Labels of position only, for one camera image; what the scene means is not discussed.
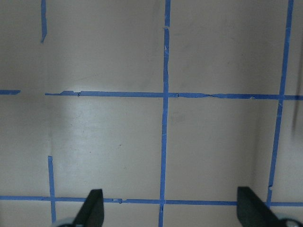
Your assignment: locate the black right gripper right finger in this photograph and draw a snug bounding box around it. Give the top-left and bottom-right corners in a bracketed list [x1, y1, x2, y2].
[237, 187, 280, 227]

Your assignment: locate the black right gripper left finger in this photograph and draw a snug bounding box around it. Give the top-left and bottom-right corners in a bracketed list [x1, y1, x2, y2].
[72, 189, 104, 227]

